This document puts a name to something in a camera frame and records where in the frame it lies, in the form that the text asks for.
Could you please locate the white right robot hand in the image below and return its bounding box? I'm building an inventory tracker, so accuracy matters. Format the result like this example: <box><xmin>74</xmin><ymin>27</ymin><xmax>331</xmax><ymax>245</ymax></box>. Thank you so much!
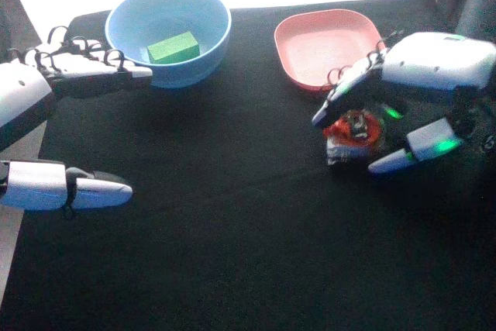
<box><xmin>312</xmin><ymin>31</ymin><xmax>496</xmax><ymax>176</ymax></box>

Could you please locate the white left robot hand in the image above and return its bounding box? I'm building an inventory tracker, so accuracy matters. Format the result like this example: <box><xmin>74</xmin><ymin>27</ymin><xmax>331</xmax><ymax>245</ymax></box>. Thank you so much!
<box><xmin>0</xmin><ymin>25</ymin><xmax>153</xmax><ymax>219</ymax></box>

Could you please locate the red transparent tape roll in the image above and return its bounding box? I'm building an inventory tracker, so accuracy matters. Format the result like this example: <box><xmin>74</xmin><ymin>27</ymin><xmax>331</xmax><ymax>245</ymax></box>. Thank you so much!
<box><xmin>322</xmin><ymin>110</ymin><xmax>384</xmax><ymax>165</ymax></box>

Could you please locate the green block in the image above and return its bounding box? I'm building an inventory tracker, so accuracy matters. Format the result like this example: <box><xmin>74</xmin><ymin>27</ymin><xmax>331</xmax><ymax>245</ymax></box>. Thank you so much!
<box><xmin>146</xmin><ymin>31</ymin><xmax>201</xmax><ymax>64</ymax></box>

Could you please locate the pink square plate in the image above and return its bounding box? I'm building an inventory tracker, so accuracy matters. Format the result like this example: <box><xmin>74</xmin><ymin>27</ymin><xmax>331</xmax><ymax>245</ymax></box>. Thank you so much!
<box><xmin>273</xmin><ymin>8</ymin><xmax>388</xmax><ymax>94</ymax></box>

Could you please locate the light blue bowl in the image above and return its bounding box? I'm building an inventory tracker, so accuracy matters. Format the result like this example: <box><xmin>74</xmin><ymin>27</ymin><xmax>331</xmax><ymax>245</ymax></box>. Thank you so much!
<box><xmin>105</xmin><ymin>0</ymin><xmax>233</xmax><ymax>90</ymax></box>

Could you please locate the black tablecloth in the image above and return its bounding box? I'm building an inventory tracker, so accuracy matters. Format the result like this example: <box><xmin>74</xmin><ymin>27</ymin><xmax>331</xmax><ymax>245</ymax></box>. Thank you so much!
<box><xmin>0</xmin><ymin>0</ymin><xmax>496</xmax><ymax>331</ymax></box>

